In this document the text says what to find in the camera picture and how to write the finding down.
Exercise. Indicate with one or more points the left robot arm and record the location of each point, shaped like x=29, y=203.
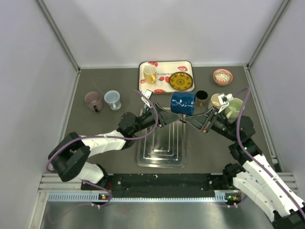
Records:
x=69, y=158

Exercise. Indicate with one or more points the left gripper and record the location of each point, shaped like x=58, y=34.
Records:
x=164, y=117

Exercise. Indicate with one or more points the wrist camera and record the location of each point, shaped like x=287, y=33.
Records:
x=224, y=100
x=146, y=95

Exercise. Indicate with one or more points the yellow patterned plate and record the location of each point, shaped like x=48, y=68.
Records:
x=181, y=81

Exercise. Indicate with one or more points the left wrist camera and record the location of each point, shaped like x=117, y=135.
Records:
x=146, y=95

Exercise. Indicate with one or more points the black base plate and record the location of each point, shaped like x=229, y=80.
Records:
x=165, y=185

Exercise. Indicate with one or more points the cream mug black handle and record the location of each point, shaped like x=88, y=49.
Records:
x=214, y=102

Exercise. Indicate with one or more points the light green mug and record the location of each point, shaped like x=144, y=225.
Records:
x=233, y=109

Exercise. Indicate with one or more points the silver metal tray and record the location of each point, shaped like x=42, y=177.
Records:
x=165, y=148

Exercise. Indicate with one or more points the purple mug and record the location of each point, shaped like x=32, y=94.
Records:
x=94, y=101

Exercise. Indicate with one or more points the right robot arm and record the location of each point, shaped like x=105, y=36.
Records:
x=252, y=174

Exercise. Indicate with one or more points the white cable duct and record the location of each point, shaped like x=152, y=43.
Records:
x=218, y=197

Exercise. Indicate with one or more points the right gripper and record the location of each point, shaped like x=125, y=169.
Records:
x=198, y=121

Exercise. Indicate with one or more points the dark blue mug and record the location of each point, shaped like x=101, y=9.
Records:
x=183, y=103

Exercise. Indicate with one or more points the brown striped mug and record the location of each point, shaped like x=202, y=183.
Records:
x=201, y=97

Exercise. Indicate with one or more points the strawberry pattern tray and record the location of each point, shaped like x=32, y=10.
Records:
x=164, y=71

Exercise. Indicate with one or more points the light blue mug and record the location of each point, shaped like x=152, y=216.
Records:
x=112, y=98

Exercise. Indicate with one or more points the pink patterned bowl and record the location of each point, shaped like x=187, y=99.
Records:
x=222, y=77

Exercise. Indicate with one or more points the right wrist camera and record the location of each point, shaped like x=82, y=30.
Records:
x=224, y=100

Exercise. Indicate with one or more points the yellow mug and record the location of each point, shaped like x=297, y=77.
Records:
x=150, y=73

